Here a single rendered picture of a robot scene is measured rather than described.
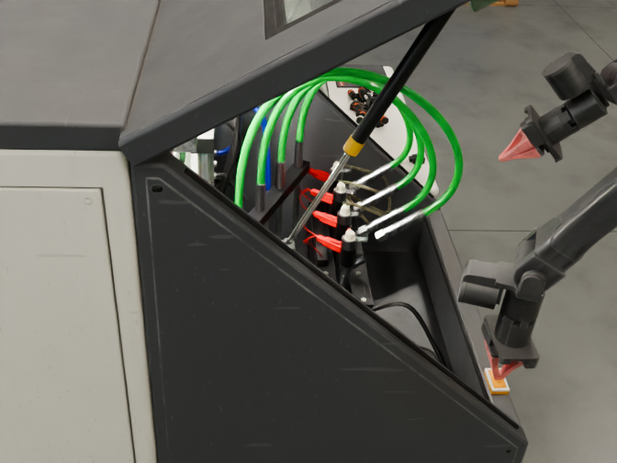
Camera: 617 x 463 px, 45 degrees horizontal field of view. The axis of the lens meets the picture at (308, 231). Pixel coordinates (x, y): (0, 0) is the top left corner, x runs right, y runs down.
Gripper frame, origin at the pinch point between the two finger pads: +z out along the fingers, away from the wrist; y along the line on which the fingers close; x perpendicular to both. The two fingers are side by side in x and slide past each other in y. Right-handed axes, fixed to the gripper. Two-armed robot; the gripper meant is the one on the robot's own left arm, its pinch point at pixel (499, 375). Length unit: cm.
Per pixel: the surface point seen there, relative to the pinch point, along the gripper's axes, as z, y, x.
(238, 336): -21, 13, -44
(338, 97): -1, -104, -17
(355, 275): -0.6, -25.7, -21.4
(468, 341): 2.3, -10.6, -2.1
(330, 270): -0.5, -27.1, -26.1
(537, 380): 96, -88, 61
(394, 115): -1, -94, -2
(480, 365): 2.1, -4.5, -1.6
